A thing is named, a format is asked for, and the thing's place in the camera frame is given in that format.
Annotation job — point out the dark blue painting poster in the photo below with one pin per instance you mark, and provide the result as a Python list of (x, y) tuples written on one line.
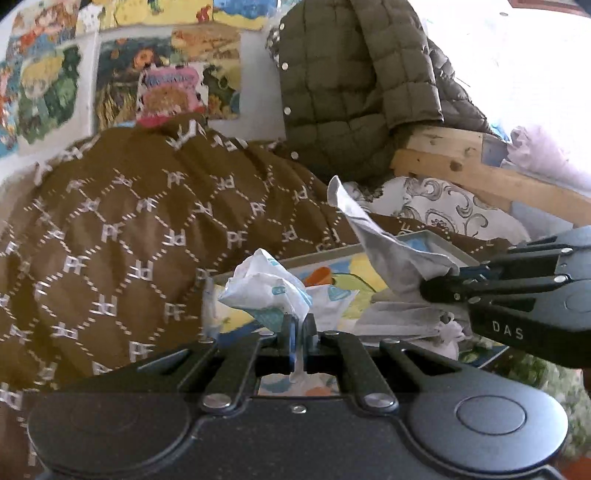
[(124, 78)]

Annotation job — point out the white blue plastic wrapper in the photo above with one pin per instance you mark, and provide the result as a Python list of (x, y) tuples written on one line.
[(332, 300)]

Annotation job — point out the olive puffer jacket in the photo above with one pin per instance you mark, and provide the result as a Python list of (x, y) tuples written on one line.
[(341, 92)]

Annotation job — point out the orange cloth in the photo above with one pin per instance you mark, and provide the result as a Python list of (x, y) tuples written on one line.
[(321, 276)]

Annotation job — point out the lavender cloth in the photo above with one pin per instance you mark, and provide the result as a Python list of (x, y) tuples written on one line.
[(540, 152)]

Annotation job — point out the white floral pillow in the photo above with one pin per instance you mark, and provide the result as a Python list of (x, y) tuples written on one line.
[(443, 207)]

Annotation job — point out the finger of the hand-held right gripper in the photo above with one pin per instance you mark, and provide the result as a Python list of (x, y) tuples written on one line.
[(531, 263), (498, 288)]

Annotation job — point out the red haired cartoon poster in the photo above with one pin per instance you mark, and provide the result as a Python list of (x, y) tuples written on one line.
[(44, 25)]

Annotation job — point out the green patterned cloth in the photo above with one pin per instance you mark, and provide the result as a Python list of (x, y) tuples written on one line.
[(531, 374)]

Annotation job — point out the cartoon printed grey tray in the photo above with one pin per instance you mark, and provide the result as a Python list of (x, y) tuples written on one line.
[(351, 277)]

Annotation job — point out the blond figure poster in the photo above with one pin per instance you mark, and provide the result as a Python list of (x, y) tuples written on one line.
[(46, 92)]

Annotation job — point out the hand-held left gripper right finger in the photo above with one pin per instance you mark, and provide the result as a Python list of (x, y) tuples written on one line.
[(308, 344)]

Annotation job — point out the light grey bag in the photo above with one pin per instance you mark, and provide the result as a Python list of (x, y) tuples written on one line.
[(388, 249)]

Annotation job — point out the dark grey quilted jacket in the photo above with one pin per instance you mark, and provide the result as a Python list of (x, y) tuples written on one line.
[(457, 101)]

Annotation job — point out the white and blue sock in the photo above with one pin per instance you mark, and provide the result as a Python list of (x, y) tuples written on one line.
[(265, 286)]

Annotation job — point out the orange haired figure poster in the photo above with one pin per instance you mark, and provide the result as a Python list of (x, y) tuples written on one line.
[(7, 110)]

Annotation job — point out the brown patterned colourful quilt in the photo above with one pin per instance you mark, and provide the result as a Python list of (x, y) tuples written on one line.
[(115, 207)]

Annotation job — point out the pink cartoon poster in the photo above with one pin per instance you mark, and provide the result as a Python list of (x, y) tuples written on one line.
[(171, 90)]

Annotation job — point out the yellow blue cartoon poster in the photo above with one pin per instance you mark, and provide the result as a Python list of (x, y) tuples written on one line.
[(184, 11)]

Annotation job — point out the wooden bed frame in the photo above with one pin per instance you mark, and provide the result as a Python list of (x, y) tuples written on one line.
[(443, 161)]

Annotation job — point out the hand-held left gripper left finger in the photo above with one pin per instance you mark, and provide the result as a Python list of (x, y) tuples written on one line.
[(292, 344)]

